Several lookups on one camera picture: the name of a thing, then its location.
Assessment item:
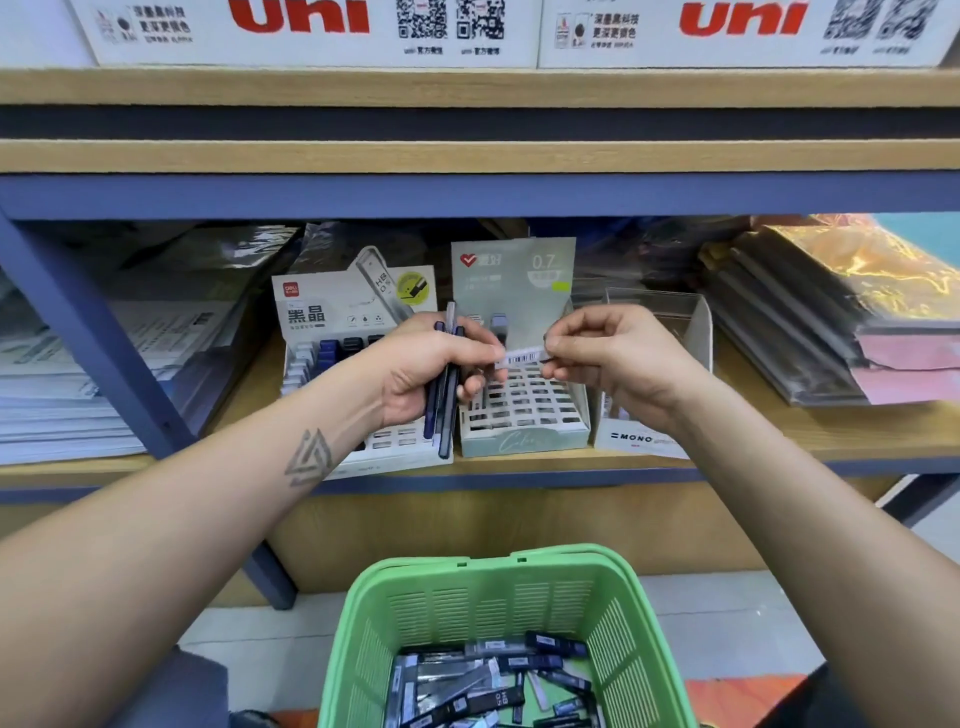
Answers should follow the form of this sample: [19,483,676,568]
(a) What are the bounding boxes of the pile of lead cases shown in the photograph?
[382,630,597,728]

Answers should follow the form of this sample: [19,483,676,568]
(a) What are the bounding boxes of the person's right forearm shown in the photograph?
[660,382,960,728]

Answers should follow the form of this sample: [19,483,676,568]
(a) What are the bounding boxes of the white display box red label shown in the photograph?
[270,247,456,479]

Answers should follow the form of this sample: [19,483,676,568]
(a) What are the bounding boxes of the person's left hand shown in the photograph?
[352,312,509,429]

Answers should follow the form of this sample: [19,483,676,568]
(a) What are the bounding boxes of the row of white boxes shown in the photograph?
[0,0,960,69]

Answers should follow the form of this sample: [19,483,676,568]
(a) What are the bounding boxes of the person's left forearm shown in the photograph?
[0,390,392,728]

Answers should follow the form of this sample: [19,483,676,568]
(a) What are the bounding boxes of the dark plastic-wrapped packs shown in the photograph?
[570,214,960,407]

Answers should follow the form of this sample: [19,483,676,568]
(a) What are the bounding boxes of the person's right hand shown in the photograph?
[540,303,707,437]

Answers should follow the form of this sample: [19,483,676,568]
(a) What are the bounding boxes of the green plastic basket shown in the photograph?
[318,543,701,728]

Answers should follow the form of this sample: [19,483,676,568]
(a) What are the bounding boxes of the row of HB lead cases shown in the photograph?
[280,333,392,395]

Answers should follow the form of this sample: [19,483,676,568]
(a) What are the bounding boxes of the clear plastic display box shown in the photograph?
[592,289,716,462]

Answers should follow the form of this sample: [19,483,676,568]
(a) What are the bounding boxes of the stack of wrapped paper packs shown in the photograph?
[0,225,302,467]

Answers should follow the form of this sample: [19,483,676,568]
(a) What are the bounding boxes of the pale green display box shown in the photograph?
[450,237,591,459]

